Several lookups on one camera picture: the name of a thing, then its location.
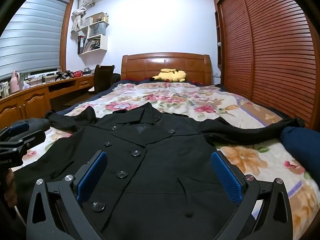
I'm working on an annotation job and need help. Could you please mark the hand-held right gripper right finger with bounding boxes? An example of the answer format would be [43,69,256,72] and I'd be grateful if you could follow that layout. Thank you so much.
[210,151,294,240]

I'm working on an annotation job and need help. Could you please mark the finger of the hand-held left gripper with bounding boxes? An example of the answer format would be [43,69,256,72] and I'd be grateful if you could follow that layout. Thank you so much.
[11,129,47,153]
[0,121,28,143]

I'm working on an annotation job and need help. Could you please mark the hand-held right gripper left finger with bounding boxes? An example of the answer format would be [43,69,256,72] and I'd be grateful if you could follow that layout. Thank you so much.
[26,150,108,240]

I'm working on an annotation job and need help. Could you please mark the black buttoned coat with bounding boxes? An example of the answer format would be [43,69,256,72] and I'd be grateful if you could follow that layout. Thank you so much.
[11,102,305,240]

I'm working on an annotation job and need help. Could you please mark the person's left hand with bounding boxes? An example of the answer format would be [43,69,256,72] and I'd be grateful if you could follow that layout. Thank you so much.
[0,167,17,207]

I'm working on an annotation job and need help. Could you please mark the left dark sleeve arm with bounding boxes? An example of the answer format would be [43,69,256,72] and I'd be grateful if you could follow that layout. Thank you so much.
[12,119,52,137]

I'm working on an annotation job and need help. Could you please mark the wooden desk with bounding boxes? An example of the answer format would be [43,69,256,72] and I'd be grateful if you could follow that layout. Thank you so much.
[0,74,97,125]

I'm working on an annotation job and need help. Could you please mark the pink plush toy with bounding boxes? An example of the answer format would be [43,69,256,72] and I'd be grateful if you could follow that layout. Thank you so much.
[10,70,20,94]

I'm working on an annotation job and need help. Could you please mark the dark cloth bundle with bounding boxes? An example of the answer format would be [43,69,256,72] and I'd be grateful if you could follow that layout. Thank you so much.
[279,126,320,180]

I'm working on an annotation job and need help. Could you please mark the grey window blind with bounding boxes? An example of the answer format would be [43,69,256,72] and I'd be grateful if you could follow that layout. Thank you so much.
[0,0,69,80]

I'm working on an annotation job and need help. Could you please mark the dark chair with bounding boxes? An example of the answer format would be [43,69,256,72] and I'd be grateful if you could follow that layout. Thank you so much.
[89,64,120,94]

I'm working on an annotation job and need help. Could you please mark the floral blanket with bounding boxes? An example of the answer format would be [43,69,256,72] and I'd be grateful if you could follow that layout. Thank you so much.
[22,81,320,240]

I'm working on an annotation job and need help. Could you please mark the black binders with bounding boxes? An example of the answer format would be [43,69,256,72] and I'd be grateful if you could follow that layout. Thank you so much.
[78,35,87,54]

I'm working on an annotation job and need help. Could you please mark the yellow plush toy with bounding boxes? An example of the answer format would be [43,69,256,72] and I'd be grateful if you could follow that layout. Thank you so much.
[150,68,188,82]

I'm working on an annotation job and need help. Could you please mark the wooden bed headboard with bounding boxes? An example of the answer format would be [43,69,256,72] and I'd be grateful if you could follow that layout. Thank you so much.
[121,52,212,85]

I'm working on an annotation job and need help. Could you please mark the grey paper bag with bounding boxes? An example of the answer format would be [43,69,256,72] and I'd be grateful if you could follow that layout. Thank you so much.
[87,22,107,37]

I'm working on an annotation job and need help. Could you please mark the cardboard box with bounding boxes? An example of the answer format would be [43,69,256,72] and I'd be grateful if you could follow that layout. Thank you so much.
[85,14,100,25]

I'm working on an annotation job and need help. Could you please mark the wooden slatted wardrobe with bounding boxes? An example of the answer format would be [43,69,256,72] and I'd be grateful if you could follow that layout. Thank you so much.
[212,0,320,130]

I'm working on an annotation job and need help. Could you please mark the wooden window frame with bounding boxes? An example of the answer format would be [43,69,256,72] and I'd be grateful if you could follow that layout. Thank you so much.
[37,0,75,73]

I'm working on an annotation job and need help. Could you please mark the white wall shelf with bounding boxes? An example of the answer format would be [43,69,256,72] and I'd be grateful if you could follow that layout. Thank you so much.
[77,12,110,55]

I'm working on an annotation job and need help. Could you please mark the white fan wall decoration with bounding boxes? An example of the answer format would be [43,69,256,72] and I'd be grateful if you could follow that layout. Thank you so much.
[71,0,95,33]

